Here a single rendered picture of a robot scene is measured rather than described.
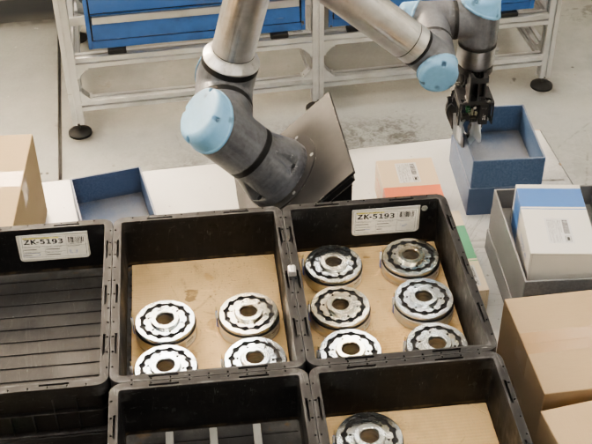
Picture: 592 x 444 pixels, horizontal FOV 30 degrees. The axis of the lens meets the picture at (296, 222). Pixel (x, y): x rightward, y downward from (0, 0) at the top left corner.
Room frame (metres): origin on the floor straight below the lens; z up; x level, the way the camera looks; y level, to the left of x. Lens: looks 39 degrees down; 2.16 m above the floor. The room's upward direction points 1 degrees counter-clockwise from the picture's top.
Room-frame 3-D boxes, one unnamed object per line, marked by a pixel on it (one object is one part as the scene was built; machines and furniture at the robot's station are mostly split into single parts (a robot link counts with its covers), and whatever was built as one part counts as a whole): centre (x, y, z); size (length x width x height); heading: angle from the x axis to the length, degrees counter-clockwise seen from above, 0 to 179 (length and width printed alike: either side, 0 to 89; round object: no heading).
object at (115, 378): (1.35, 0.16, 0.92); 0.40 x 0.30 x 0.02; 6
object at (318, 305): (1.37, -0.07, 0.86); 0.10 x 0.10 x 0.01
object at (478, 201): (1.92, -0.43, 0.74); 0.20 x 0.15 x 0.07; 4
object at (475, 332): (1.38, -0.14, 0.87); 0.40 x 0.30 x 0.11; 6
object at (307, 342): (1.38, -0.14, 0.92); 0.40 x 0.30 x 0.02; 6
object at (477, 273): (1.63, -0.32, 0.73); 0.24 x 0.06 x 0.06; 7
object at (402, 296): (1.39, -0.22, 0.86); 0.10 x 0.10 x 0.01
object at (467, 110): (1.88, -0.36, 0.96); 0.09 x 0.08 x 0.12; 4
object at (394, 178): (1.83, -0.24, 0.74); 0.16 x 0.12 x 0.07; 5
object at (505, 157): (1.92, -0.43, 0.81); 0.20 x 0.15 x 0.07; 4
